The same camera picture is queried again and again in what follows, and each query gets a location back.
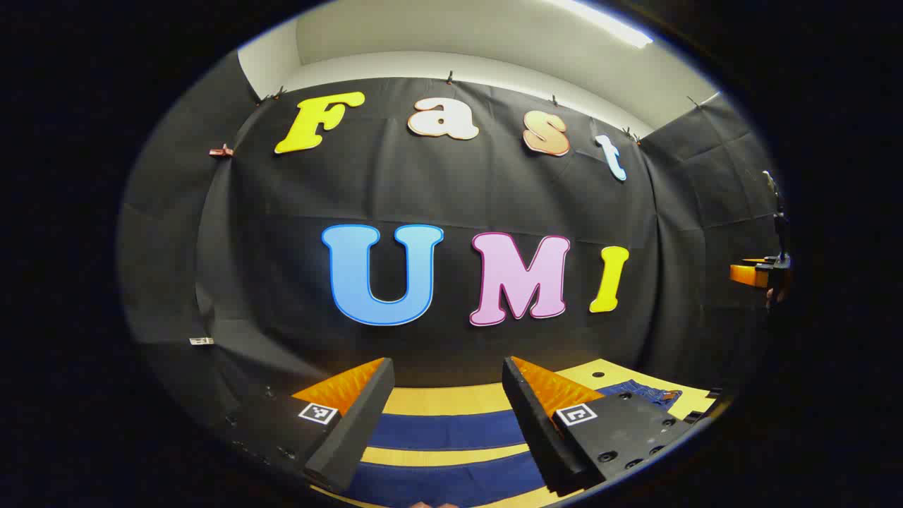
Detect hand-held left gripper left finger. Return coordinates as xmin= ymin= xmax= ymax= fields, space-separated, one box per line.
xmin=208 ymin=357 xmax=396 ymax=495

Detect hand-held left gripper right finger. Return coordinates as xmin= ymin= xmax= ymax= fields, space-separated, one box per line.
xmin=501 ymin=356 xmax=699 ymax=497

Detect blue jeans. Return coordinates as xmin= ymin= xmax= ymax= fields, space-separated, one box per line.
xmin=342 ymin=380 xmax=684 ymax=508

